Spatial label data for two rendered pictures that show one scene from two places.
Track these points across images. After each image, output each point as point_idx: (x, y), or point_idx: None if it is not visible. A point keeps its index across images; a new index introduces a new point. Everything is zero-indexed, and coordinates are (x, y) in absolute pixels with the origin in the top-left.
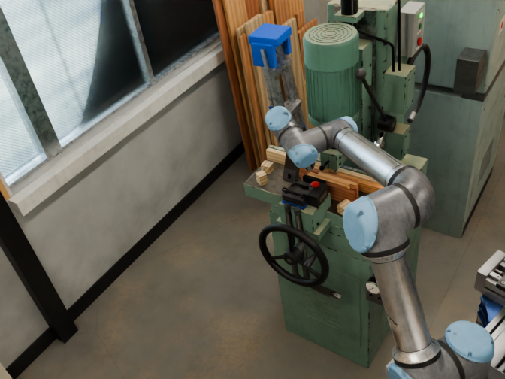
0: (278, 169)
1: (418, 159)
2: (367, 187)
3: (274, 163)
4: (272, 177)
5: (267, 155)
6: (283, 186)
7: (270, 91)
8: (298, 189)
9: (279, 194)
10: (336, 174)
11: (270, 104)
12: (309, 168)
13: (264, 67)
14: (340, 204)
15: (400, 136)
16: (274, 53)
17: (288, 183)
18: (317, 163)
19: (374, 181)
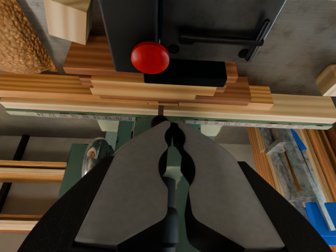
0: (303, 81)
1: (108, 129)
2: (80, 88)
3: (312, 92)
4: (322, 58)
5: (333, 106)
6: (288, 39)
7: (308, 171)
8: (221, 9)
9: (304, 1)
10: (160, 101)
11: (305, 152)
12: (129, 161)
13: (323, 204)
14: (79, 19)
15: (62, 192)
16: (311, 222)
17: (272, 52)
18: (209, 114)
19: (71, 104)
